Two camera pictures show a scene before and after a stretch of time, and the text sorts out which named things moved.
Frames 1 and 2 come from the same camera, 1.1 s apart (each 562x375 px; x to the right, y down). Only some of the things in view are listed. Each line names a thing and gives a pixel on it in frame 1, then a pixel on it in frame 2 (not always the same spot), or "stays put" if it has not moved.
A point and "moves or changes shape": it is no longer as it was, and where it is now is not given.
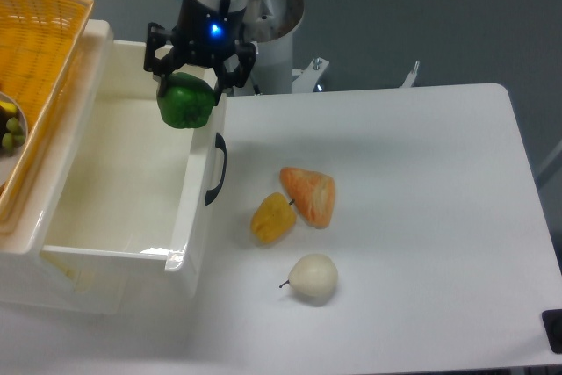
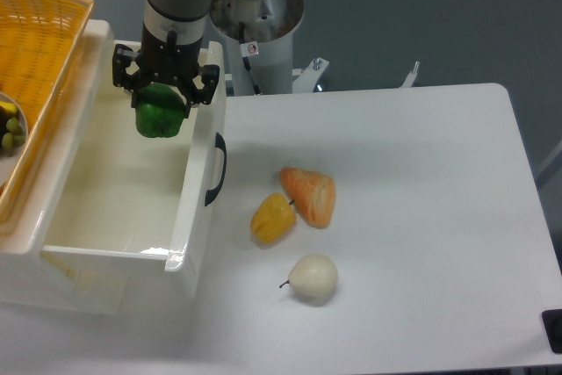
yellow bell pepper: [273, 218] stays put
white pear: [313, 275] stays put
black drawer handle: [212, 194] stays put
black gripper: [208, 36] to [171, 63]
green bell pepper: [187, 103] moves or changes shape
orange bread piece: [313, 194] stays put
